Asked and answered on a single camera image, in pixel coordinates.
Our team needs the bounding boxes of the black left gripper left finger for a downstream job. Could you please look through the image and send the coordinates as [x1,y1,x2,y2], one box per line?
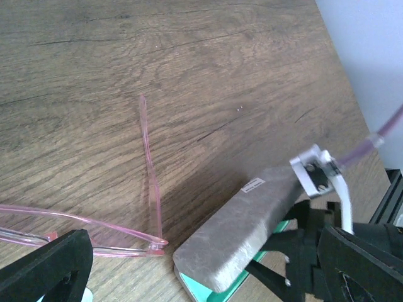
[1,229,94,301]

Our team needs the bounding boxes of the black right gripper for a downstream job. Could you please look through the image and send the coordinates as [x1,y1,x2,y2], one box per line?
[247,200,341,302]

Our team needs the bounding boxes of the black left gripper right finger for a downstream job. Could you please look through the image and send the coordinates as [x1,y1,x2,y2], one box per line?
[317,225,402,301]

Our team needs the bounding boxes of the pink sunglasses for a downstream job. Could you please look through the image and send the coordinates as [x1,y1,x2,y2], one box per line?
[1,96,167,258]

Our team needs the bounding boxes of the black enclosure frame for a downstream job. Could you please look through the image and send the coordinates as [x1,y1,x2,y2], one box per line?
[370,169,402,225]

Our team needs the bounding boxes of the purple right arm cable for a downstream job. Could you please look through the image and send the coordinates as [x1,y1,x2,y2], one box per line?
[338,103,403,167]

